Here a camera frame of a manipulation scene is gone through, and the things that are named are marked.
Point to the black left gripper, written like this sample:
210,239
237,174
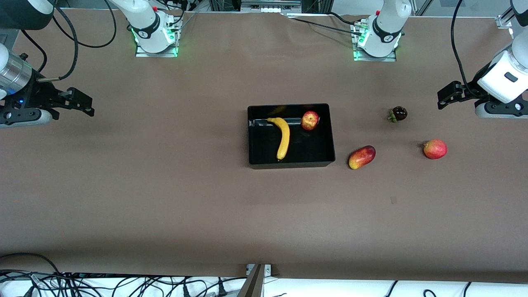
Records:
472,89

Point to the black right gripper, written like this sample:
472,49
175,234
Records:
38,93

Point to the red yellow apple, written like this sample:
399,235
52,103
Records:
310,120

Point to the black plastic box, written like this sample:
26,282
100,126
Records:
305,148

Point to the yellow banana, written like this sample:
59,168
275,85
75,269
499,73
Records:
284,140

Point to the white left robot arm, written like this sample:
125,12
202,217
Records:
385,24

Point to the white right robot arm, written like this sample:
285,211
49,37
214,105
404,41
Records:
144,18

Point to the dark purple mangosteen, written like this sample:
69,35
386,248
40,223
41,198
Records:
399,113

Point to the red round pomegranate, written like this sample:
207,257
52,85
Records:
435,149

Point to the red yellow mango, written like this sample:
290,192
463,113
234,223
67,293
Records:
362,157

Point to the silver metal device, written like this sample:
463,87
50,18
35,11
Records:
270,8

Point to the brown table cover sheet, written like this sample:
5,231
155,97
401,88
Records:
264,214

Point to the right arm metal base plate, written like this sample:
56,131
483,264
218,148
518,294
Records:
142,53

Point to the silver corner bracket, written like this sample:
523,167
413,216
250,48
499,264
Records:
504,21

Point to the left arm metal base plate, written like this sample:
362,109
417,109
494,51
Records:
361,58

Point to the dark slanted post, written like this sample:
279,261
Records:
252,284

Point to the small silver metal bracket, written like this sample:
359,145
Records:
268,270

